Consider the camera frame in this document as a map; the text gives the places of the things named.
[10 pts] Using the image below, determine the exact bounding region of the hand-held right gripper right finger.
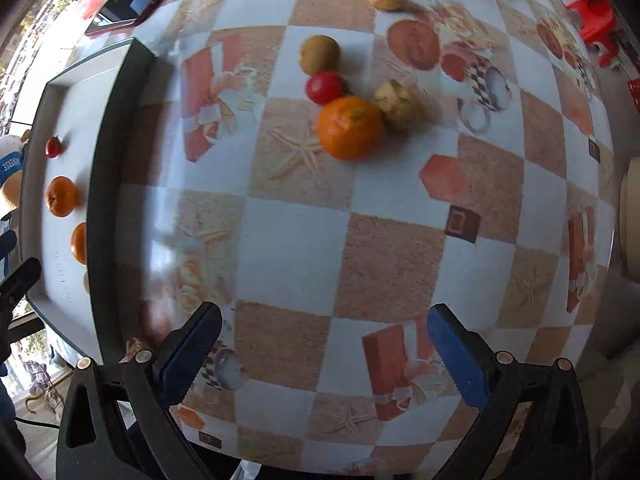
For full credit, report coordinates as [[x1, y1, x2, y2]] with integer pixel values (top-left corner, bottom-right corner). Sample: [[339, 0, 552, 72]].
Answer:
[[426, 302, 593, 480]]

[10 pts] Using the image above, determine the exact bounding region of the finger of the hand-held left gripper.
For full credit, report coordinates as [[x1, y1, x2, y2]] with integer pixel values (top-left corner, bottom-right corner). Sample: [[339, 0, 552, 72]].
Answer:
[[0, 256, 42, 318]]

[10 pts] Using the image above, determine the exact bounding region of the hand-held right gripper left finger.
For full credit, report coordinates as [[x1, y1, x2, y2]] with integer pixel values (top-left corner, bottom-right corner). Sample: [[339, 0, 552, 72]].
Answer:
[[56, 301, 223, 480]]

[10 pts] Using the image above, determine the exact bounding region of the orange mandarin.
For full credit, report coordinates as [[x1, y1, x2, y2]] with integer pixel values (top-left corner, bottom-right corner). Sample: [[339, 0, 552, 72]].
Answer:
[[70, 221, 88, 265], [45, 176, 79, 218], [316, 96, 385, 162]]

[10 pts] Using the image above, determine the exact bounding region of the grey rectangular tray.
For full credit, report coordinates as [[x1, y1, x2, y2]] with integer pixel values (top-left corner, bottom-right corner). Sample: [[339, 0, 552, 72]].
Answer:
[[19, 37, 157, 363]]

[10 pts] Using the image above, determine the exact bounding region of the large husked physalis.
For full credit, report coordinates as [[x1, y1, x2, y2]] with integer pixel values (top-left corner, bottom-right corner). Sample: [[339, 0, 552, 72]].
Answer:
[[372, 80, 426, 132]]

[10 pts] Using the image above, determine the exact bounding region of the white blue plush toy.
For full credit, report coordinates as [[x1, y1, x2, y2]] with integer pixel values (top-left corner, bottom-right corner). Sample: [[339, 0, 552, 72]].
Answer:
[[0, 130, 32, 213]]

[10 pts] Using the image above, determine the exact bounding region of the printed checkered tablecloth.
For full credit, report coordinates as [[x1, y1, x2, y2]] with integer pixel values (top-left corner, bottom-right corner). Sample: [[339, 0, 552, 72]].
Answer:
[[65, 0, 618, 478]]

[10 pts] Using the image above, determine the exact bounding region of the red-edged smartphone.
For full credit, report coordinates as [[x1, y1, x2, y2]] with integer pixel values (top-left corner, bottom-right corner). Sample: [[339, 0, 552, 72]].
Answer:
[[84, 0, 178, 37]]

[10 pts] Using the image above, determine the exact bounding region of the red child chair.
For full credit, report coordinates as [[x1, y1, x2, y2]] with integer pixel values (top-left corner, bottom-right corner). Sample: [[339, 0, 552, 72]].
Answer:
[[565, 0, 623, 68]]

